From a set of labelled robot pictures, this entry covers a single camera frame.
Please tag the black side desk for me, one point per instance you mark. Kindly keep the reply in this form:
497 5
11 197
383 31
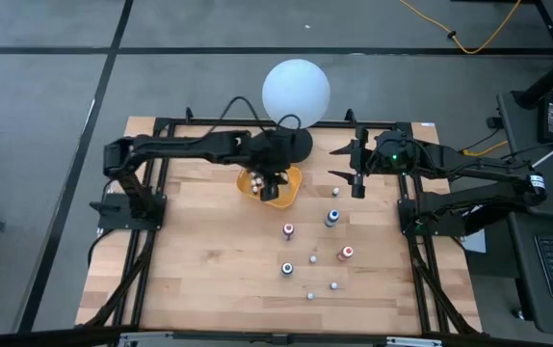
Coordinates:
546 193
527 289

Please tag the small dropper bottle green label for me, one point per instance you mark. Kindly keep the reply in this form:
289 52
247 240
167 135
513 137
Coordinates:
313 258

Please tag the black aluminium table frame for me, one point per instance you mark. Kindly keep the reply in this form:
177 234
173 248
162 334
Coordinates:
377 124

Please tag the white paper sheet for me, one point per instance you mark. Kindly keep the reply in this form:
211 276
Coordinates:
476 243

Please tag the small dropper bottle red label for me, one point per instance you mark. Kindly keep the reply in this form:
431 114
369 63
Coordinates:
310 296

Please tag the front mounting bar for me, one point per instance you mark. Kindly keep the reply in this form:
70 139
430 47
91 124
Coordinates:
281 338

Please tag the large orange food coloring bottle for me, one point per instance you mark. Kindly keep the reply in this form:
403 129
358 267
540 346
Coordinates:
347 251

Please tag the yellow plastic basket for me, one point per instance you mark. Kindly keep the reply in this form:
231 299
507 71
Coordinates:
288 195

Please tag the large blue food coloring bottle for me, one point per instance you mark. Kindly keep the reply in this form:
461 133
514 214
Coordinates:
333 215

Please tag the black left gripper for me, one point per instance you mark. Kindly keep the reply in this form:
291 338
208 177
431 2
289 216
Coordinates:
269 154

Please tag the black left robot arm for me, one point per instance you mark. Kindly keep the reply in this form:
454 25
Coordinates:
185 147

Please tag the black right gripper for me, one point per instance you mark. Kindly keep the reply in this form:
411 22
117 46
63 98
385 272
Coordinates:
387 154

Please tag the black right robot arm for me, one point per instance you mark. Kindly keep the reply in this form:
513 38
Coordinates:
474 166

